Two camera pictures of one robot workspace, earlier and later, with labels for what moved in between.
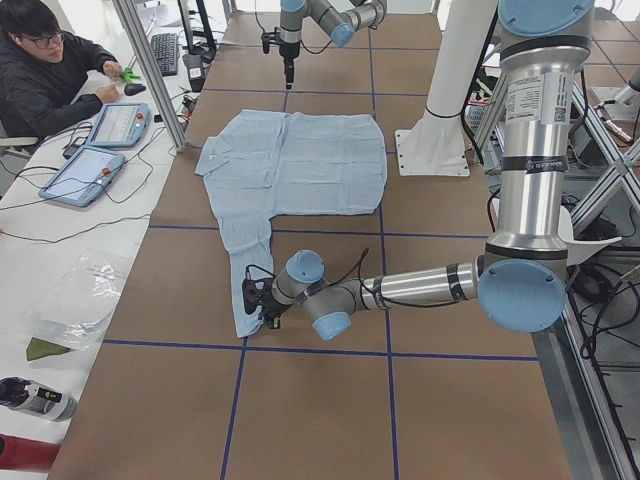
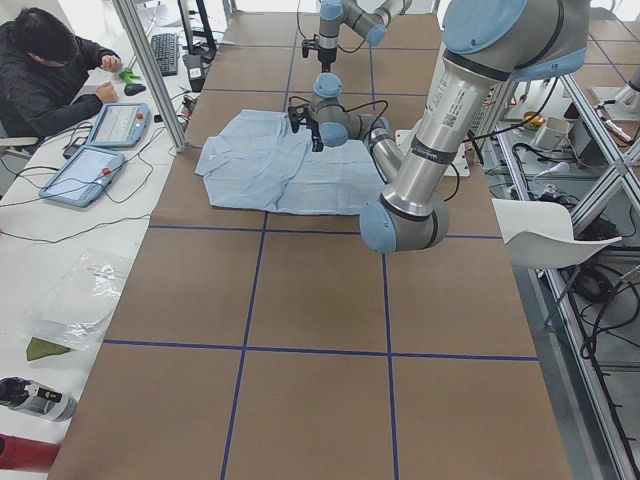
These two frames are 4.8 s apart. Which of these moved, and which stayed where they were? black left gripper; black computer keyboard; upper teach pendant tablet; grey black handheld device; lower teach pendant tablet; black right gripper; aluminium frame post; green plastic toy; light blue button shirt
Moved: black left gripper; black right gripper; light blue button shirt
Stayed: black computer keyboard; aluminium frame post; green plastic toy; lower teach pendant tablet; grey black handheld device; upper teach pendant tablet
